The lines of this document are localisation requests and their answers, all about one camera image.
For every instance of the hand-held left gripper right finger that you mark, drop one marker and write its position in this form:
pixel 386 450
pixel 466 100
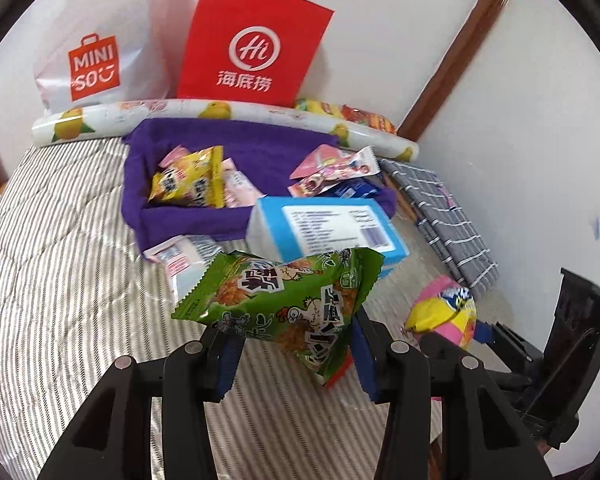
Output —
pixel 365 360

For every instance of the brown wooden door frame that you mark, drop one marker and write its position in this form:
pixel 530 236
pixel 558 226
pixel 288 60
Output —
pixel 460 45

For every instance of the blue and white tissue box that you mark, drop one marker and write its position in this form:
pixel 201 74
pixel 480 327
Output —
pixel 330 225

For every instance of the striped grey quilt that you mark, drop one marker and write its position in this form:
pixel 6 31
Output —
pixel 55 260

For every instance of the pale pink snack packet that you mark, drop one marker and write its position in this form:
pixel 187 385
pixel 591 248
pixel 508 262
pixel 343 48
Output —
pixel 242 187

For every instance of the lemon print paper roll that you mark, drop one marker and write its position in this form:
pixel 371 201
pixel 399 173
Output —
pixel 145 110

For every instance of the pink purple snack packet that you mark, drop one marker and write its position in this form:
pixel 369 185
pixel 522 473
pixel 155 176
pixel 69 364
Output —
pixel 330 160

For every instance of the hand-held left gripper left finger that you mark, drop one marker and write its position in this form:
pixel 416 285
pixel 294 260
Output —
pixel 227 365

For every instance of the red paper bag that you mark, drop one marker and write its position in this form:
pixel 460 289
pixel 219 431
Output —
pixel 250 25

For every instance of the blue snack packet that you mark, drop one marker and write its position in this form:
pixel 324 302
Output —
pixel 352 189

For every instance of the pink red small packet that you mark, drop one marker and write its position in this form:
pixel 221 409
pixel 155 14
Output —
pixel 307 186

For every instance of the pink yellow snack packet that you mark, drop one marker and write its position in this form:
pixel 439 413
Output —
pixel 440 310

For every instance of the yellow red snack packet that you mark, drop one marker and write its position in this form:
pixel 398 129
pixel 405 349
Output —
pixel 320 108

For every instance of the purple fabric basket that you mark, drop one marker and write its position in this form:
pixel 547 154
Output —
pixel 260 160

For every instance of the white pink wrapped packet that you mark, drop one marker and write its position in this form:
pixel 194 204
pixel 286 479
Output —
pixel 187 285
pixel 175 252

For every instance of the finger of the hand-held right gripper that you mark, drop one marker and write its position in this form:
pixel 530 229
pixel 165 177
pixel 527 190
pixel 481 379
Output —
pixel 440 347
pixel 515 342

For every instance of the orange snack packet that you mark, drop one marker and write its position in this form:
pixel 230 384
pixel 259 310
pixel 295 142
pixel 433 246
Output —
pixel 370 119

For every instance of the white plastic shopping bag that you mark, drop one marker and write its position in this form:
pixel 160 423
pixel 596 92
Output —
pixel 105 10

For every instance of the grey checked folded cloth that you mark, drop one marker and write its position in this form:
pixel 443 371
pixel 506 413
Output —
pixel 440 215

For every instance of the green snack packet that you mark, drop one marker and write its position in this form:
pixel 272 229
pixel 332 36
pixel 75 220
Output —
pixel 280 300

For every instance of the yellow black snack packet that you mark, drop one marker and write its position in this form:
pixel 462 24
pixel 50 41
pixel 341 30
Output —
pixel 190 175

